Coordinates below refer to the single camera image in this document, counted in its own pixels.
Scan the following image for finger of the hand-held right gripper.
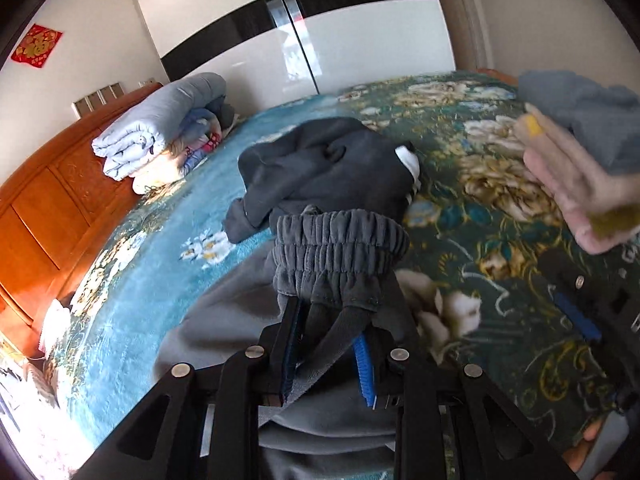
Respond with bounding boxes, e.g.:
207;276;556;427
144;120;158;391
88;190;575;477
541;249;638;343

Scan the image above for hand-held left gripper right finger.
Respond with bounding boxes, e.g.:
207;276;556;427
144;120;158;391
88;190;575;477
350;330;581;480

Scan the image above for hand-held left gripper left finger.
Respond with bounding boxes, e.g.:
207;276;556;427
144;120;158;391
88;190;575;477
75;297;306;480

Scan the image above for grey sweatpants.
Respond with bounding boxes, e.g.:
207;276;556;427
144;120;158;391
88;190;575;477
155;207;431;480

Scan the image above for person's right hand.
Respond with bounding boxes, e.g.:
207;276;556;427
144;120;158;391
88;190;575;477
562;417;608;476

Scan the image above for folded pink garment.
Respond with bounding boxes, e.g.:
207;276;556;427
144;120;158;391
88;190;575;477
522;150;640;256

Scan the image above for floral teal bed blanket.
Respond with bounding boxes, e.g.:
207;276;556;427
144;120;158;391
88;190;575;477
40;70;640;480

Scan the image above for folded tan fuzzy garment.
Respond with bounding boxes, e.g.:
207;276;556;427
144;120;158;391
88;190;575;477
512;105;640;237

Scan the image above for dark grey sweatshirt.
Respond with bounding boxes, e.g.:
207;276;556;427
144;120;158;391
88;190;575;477
222;116;423;243

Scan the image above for folded grey garment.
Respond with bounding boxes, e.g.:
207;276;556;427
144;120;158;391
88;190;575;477
517;70;640;176

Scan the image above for folded floral print quilt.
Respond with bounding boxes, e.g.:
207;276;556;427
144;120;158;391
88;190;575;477
131;107;223;195

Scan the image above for white cloth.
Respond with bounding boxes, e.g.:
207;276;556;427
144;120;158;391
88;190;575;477
39;299;75;361

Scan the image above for dark pillow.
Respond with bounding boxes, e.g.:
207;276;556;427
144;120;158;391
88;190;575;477
207;97;239;131

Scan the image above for wooden bed footboard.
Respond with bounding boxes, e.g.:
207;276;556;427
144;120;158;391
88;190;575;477
475;66;521;86

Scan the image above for folded light blue quilt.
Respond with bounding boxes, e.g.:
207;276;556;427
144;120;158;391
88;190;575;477
91;72;228;181

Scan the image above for wooden bed headboard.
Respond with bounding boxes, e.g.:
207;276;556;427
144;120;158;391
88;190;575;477
0;82;166;361

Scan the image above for wooden door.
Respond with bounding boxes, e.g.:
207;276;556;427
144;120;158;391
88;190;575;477
425;0;496;72

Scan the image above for white wardrobe with black stripe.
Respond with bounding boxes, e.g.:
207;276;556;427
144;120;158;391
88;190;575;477
132;0;456;113

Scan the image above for red wall decoration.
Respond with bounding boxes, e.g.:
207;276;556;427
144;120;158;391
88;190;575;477
11;24;64;68

